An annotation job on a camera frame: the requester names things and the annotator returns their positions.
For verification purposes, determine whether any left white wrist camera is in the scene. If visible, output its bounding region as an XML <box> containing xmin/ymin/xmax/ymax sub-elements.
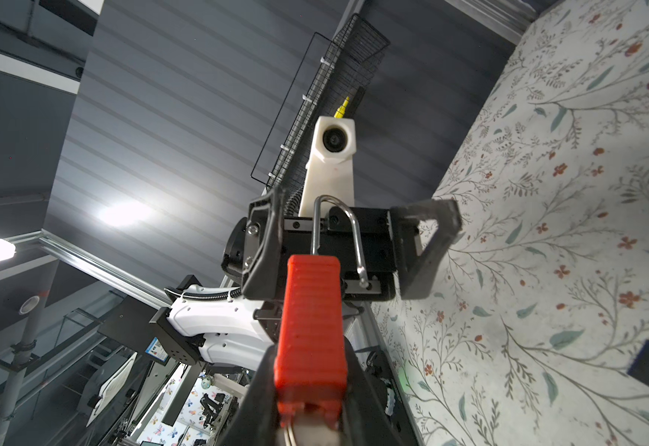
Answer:
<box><xmin>298</xmin><ymin>116</ymin><xmax>357</xmax><ymax>217</ymax></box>

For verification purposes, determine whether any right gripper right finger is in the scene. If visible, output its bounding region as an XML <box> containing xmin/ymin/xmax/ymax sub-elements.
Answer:
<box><xmin>341</xmin><ymin>338</ymin><xmax>402</xmax><ymax>446</ymax></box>

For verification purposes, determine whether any black wire basket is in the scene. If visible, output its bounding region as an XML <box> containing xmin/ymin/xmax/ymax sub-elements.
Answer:
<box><xmin>250</xmin><ymin>14</ymin><xmax>390</xmax><ymax>189</ymax></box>

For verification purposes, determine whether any yellow marker pen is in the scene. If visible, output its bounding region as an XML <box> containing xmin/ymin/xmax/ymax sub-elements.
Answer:
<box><xmin>334</xmin><ymin>97</ymin><xmax>350</xmax><ymax>119</ymax></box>

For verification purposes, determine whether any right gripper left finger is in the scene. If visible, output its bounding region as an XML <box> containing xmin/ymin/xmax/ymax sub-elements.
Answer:
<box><xmin>218</xmin><ymin>345</ymin><xmax>279</xmax><ymax>446</ymax></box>

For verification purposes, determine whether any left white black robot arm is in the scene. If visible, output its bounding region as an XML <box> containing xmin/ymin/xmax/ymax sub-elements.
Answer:
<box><xmin>150</xmin><ymin>187</ymin><xmax>463</xmax><ymax>370</ymax></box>

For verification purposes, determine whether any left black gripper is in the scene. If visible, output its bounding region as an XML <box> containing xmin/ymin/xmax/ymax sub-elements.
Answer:
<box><xmin>241</xmin><ymin>186</ymin><xmax>463</xmax><ymax>301</ymax></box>

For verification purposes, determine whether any red safety padlock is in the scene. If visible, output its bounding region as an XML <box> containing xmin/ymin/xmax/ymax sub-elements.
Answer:
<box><xmin>274</xmin><ymin>195</ymin><xmax>369</xmax><ymax>445</ymax></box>

